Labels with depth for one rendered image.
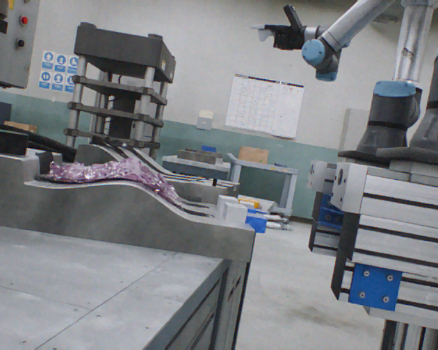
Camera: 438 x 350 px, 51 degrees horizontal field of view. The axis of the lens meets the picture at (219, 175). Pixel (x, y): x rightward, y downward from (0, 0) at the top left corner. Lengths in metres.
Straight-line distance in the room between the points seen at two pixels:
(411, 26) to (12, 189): 1.28
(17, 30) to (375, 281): 1.40
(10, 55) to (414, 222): 1.38
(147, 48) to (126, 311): 4.67
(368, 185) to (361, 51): 7.13
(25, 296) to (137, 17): 7.57
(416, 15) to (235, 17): 6.31
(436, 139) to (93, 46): 4.56
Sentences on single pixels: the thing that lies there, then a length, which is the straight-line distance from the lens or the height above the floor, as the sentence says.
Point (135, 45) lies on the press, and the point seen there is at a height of 1.90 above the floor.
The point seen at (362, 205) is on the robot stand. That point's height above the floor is 0.92.
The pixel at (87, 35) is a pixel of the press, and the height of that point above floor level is 1.93.
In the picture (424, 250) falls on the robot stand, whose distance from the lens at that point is 0.93.
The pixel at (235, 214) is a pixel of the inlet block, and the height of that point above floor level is 0.87.
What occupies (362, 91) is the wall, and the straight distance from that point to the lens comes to 7.88.
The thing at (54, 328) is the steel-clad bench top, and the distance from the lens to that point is 0.44.
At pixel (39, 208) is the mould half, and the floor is 0.84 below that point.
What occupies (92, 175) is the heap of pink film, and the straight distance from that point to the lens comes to 0.82.
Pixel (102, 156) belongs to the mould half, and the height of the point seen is 0.91.
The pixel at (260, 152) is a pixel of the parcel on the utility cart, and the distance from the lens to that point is 6.97.
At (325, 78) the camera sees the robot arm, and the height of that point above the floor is 1.28.
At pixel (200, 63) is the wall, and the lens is 7.68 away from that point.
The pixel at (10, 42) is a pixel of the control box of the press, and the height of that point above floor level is 1.21.
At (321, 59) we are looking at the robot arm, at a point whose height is 1.32.
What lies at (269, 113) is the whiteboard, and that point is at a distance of 7.57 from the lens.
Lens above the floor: 0.98
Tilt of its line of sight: 3 degrees down
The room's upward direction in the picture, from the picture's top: 10 degrees clockwise
